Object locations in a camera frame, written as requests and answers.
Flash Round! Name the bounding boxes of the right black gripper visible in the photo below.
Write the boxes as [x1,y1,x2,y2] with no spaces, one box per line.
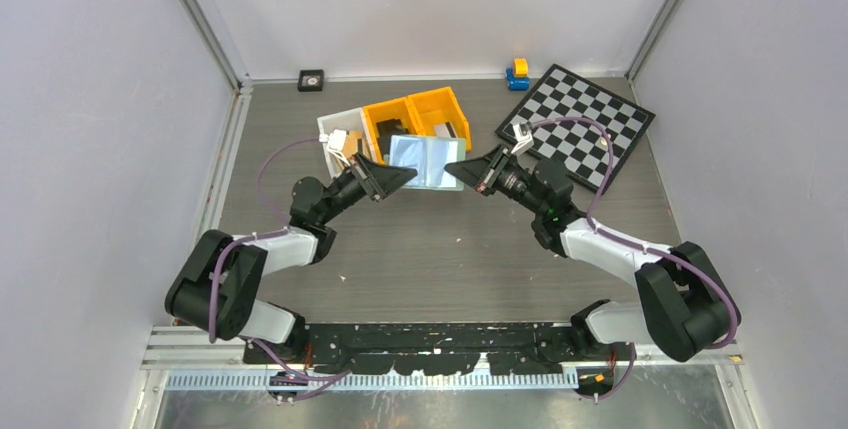
[447,143,548,216]

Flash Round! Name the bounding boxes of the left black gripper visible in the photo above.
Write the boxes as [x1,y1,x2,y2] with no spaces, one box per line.
[318,152,415,225]

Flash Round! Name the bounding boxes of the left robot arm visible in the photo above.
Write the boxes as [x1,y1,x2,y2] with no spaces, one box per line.
[164,154,417,363]

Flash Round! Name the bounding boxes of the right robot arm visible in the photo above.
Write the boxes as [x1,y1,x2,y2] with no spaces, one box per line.
[445,146,741,362]

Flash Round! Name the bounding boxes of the brown cards in white bin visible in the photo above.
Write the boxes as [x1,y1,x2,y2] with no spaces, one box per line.
[342,130,370,159]

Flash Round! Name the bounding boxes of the white card with stripe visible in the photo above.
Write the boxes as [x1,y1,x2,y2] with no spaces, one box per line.
[433,122,459,139]

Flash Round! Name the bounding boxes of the black wallet in bin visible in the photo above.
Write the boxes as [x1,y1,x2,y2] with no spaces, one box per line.
[376,119,409,157]

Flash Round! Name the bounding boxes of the white storage bin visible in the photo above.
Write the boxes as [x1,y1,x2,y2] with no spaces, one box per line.
[317,107,378,177]

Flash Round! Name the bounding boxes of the middle orange storage bin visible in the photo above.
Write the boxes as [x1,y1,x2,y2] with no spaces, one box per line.
[363,96,424,163]

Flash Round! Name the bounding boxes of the orange storage bin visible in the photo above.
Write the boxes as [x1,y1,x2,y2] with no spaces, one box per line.
[363,96,424,163]
[408,86,472,152]

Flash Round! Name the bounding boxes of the right orange storage bin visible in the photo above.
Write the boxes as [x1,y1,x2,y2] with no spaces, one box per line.
[408,86,472,152]

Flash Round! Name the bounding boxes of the black white chessboard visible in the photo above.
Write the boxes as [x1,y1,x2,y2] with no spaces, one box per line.
[495,64,655,190]

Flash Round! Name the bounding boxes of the small black square box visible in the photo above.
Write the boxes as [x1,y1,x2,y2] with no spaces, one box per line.
[297,69,325,92]

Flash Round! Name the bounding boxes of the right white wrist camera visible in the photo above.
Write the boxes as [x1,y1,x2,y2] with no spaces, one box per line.
[510,122,534,157]

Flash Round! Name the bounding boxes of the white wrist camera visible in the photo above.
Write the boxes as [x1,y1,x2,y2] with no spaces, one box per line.
[510,122,534,157]
[319,129,349,165]

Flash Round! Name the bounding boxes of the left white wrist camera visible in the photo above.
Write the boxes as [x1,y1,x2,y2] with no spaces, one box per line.
[319,129,349,165]

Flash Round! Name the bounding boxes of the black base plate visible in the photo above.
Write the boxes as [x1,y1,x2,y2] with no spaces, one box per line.
[243,322,634,376]

